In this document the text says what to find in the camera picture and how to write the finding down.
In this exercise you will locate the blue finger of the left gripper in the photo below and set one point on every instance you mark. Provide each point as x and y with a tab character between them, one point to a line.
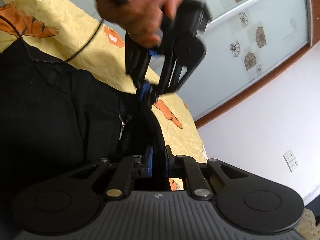
145	91
153	53

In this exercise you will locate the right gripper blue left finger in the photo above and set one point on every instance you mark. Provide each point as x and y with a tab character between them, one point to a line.
149	158

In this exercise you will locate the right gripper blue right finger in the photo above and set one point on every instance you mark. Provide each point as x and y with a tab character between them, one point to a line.
168	157

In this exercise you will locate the black pants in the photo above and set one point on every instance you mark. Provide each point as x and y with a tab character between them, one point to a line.
55	120

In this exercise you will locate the person's left hand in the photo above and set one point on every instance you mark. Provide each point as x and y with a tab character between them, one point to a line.
141	19

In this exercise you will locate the yellow carrot print bedsheet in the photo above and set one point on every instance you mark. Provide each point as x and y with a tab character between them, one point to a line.
61	29

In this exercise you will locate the frosted floral wardrobe door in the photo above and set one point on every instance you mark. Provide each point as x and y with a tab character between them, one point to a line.
245	41

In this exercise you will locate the olive padded headboard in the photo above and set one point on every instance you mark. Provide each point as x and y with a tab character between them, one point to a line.
308	227

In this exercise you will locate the white wall socket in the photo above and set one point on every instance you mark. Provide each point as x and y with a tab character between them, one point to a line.
291	160

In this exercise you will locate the brown wooden door frame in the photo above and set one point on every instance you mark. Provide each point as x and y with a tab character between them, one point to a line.
313	36

